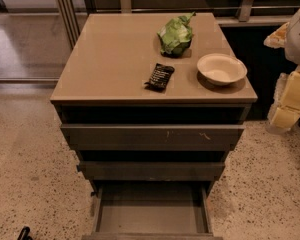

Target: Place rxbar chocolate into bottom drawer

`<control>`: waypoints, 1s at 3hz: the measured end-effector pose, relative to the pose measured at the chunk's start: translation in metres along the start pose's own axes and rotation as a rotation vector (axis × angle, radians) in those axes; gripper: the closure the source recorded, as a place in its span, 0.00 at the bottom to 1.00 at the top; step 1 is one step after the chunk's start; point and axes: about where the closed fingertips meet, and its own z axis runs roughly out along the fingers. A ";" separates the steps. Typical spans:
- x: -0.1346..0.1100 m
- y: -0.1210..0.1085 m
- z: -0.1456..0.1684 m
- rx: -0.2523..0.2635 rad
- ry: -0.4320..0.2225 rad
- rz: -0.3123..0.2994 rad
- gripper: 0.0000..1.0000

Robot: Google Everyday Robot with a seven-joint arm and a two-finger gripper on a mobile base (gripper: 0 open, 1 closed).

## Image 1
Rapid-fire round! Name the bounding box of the grey drawer cabinet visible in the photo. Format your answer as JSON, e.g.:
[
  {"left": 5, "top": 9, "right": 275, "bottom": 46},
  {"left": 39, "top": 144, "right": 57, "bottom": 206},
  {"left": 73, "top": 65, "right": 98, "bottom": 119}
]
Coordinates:
[{"left": 49, "top": 12, "right": 259, "bottom": 240}]

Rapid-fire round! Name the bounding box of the white paper bowl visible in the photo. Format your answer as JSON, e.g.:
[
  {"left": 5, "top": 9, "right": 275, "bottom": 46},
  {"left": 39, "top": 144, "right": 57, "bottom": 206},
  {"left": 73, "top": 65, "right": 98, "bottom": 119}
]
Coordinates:
[{"left": 197, "top": 53, "right": 247, "bottom": 86}]

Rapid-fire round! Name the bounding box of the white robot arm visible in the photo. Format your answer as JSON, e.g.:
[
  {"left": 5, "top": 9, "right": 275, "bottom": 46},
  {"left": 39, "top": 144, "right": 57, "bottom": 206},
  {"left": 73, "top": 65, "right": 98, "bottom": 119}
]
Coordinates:
[{"left": 264, "top": 9, "right": 300, "bottom": 134}]

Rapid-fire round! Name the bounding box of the grey middle drawer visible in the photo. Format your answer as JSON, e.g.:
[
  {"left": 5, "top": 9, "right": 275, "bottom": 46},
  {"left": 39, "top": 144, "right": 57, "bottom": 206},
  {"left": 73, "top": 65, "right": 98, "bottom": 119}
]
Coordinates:
[{"left": 78, "top": 161, "right": 225, "bottom": 181}]

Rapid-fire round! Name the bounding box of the black rxbar chocolate wrapper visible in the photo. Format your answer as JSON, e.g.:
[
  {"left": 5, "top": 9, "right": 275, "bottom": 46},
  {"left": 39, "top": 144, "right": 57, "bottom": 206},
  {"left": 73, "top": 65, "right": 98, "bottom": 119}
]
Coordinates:
[{"left": 145, "top": 63, "right": 175, "bottom": 91}]

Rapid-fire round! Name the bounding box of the green crumpled chip bag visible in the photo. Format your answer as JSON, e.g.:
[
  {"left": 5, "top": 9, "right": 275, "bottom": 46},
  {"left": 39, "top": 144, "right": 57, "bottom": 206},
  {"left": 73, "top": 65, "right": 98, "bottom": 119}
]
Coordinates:
[{"left": 157, "top": 12, "right": 196, "bottom": 58}]

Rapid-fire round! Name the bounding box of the grey top drawer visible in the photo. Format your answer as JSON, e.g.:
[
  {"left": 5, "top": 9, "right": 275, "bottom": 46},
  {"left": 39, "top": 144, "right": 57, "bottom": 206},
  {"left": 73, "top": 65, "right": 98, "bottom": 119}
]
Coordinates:
[{"left": 61, "top": 124, "right": 244, "bottom": 151}]

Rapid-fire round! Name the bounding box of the black object on floor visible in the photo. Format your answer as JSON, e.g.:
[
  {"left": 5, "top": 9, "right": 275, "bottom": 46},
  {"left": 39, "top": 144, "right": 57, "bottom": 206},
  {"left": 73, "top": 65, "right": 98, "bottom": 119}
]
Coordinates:
[{"left": 17, "top": 226, "right": 33, "bottom": 240}]

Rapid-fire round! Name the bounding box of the grey open bottom drawer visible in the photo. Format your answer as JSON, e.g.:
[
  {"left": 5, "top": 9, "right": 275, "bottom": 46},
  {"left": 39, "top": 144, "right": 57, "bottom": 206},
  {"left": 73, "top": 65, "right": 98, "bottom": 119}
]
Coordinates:
[{"left": 81, "top": 182, "right": 223, "bottom": 240}]

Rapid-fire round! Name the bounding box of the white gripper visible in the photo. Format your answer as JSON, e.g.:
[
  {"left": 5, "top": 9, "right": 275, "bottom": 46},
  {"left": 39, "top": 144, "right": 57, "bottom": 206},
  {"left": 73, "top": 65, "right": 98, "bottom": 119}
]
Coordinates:
[{"left": 263, "top": 22, "right": 300, "bottom": 130}]

